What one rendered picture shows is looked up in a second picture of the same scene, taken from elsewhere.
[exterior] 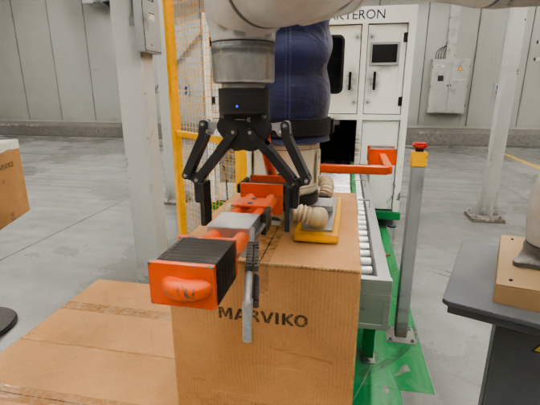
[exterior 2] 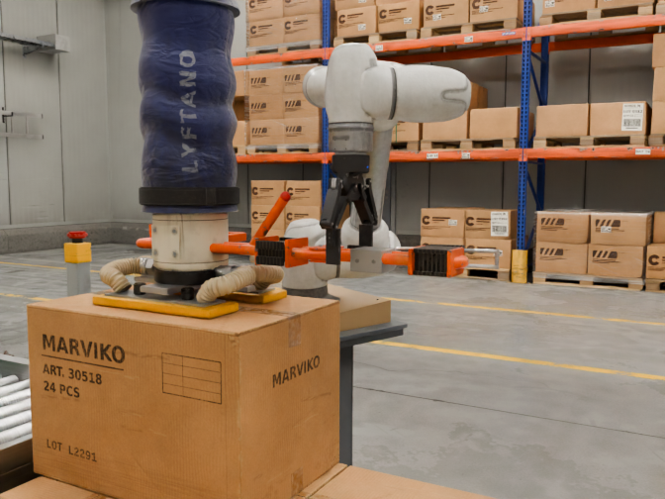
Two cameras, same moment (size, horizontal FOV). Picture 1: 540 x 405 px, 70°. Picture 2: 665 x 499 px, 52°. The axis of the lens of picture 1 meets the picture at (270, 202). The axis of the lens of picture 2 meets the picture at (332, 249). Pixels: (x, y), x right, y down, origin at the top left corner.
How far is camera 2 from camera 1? 1.37 m
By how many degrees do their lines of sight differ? 71
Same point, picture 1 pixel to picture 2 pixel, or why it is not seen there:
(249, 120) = (357, 177)
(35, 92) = not seen: outside the picture
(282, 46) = (228, 116)
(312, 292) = (321, 331)
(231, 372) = (279, 448)
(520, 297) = not seen: hidden behind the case
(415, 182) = (83, 282)
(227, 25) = (374, 114)
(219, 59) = (362, 135)
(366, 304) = not seen: hidden behind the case
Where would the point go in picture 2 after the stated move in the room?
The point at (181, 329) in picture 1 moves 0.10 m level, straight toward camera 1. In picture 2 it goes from (247, 420) to (299, 421)
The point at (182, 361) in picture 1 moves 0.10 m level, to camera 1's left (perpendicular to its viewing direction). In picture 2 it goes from (246, 462) to (223, 484)
